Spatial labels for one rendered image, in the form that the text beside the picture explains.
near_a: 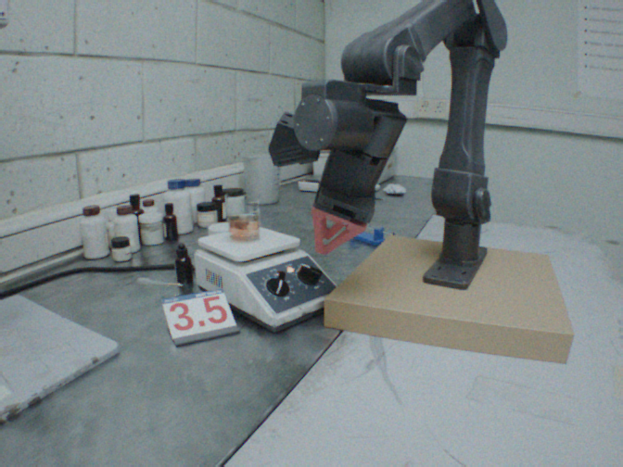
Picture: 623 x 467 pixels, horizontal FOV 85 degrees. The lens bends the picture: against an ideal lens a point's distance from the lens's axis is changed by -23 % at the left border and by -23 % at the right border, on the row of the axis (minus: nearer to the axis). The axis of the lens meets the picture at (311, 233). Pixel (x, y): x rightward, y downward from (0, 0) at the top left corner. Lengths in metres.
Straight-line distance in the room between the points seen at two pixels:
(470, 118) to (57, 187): 0.84
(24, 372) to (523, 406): 0.55
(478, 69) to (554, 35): 1.45
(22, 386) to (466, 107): 0.68
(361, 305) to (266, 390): 0.17
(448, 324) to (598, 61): 1.73
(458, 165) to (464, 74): 0.14
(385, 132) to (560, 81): 1.65
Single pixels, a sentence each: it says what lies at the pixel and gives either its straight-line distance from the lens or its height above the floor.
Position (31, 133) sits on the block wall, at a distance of 0.96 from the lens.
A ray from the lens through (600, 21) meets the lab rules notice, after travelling 2.14.
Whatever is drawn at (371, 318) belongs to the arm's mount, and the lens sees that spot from 0.54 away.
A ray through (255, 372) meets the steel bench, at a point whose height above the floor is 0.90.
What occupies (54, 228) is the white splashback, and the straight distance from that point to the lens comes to 0.94.
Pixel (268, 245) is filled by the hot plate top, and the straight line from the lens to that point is 0.62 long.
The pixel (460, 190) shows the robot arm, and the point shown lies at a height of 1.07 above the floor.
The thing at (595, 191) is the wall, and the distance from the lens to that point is 2.10.
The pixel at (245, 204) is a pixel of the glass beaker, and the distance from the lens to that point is 0.62.
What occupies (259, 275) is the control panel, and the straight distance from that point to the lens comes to 0.58.
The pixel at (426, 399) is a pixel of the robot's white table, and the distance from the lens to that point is 0.45.
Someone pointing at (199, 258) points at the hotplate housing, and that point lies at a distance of 0.66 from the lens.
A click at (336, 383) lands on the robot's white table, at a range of 0.46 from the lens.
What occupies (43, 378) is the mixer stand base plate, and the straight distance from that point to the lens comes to 0.52.
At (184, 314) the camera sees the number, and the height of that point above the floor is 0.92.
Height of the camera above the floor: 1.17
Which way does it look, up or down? 16 degrees down
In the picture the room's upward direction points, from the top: straight up
